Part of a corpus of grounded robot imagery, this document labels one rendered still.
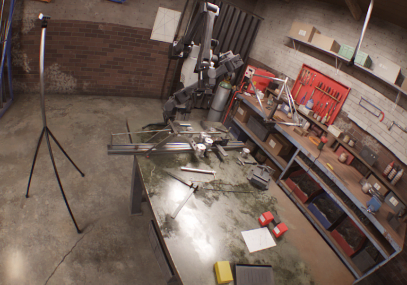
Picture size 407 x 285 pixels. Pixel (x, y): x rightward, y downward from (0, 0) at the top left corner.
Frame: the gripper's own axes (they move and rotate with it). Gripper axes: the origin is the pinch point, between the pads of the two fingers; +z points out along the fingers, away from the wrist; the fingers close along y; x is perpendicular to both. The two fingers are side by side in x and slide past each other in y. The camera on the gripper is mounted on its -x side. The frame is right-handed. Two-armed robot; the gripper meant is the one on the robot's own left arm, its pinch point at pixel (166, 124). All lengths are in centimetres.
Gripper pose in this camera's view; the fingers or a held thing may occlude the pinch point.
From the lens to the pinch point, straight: 135.3
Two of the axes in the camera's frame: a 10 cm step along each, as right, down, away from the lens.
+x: -8.7, -0.2, -5.0
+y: -4.0, -5.6, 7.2
